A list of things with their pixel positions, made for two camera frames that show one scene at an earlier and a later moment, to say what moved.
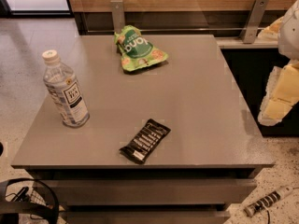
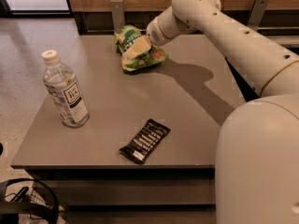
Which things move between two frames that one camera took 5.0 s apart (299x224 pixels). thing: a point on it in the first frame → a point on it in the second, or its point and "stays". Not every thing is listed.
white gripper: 290,35 → 154,33
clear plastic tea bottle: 64,91 stays
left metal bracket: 118,14 stays
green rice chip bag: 136,51 stays
